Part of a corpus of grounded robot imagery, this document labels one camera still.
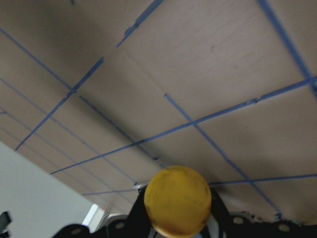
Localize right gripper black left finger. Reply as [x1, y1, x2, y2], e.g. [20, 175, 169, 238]
[125, 193, 158, 238]

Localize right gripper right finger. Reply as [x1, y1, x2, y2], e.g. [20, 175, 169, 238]
[198, 188, 233, 238]

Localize yellow push button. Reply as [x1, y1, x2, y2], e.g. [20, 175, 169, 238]
[144, 166, 212, 238]

